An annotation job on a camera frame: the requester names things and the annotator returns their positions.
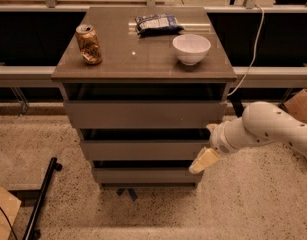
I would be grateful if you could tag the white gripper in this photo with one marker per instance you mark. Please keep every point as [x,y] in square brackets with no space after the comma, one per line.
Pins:
[220,139]

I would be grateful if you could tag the grey bottom drawer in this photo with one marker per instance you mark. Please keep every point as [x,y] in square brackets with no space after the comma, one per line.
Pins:
[144,172]

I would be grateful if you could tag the grey drawer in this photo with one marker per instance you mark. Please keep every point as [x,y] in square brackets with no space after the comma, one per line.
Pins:
[144,144]
[141,106]
[144,172]

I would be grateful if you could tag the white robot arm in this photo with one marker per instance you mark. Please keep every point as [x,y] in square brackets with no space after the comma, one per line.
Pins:
[261,123]

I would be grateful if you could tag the grey drawer cabinet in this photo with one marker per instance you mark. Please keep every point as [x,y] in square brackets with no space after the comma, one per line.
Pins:
[130,58]

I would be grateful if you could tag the grey middle drawer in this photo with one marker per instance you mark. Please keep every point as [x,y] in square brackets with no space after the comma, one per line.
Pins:
[144,144]

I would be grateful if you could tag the grey top drawer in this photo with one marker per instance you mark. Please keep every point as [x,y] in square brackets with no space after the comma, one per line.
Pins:
[141,106]

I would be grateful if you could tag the white ceramic bowl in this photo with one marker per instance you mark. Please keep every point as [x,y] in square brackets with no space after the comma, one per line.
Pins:
[190,49]

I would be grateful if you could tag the cardboard box right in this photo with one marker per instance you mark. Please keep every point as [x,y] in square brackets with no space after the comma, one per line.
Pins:
[297,106]

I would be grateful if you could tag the blue white snack bag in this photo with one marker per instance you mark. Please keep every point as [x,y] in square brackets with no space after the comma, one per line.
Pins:
[157,24]

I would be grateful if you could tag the crushed golden soda can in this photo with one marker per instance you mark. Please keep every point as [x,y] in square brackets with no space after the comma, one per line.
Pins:
[88,44]

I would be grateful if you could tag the wooden board left corner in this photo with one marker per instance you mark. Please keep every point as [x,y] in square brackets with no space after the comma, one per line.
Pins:
[9,208]

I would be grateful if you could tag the black bracket behind cabinet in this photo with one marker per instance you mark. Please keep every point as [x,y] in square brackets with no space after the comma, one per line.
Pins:
[236,102]

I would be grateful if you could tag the metal guard rail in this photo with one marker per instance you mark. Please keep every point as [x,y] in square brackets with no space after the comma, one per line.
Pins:
[257,77]

